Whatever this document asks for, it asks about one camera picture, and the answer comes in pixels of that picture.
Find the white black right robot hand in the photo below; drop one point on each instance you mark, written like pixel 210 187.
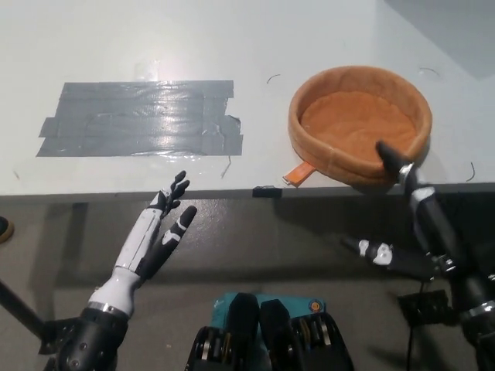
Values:
pixel 437 232

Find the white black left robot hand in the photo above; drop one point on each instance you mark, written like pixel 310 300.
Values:
pixel 135 247

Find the black floor foot plate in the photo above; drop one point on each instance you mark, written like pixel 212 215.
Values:
pixel 423 307

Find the orange soft plush plate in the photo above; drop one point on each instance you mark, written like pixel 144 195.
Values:
pixel 348 120

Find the black robot torso blocks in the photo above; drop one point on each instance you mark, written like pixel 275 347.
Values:
pixel 276 340

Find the black stand pole with base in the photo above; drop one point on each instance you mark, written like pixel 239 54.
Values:
pixel 19 305

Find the dark round shoe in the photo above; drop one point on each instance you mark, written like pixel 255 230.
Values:
pixel 4 230

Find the small black tape piece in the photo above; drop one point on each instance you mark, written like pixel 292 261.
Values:
pixel 267 191

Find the teal box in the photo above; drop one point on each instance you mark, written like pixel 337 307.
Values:
pixel 299 303

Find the grey duct tape patch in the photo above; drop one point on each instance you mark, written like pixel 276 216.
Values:
pixel 143 120

